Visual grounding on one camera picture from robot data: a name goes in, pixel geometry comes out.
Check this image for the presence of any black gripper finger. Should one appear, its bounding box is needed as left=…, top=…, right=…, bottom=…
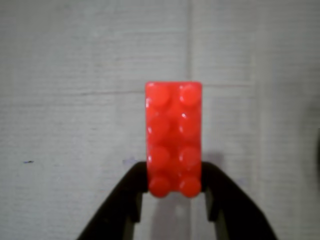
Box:
left=200, top=161, right=279, bottom=240
left=77, top=161, right=151, bottom=240

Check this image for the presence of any red lego block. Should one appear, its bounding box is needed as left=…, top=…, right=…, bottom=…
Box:
left=144, top=80, right=203, bottom=199

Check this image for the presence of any beige cardboard sheet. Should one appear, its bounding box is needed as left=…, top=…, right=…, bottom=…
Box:
left=0, top=0, right=320, bottom=240

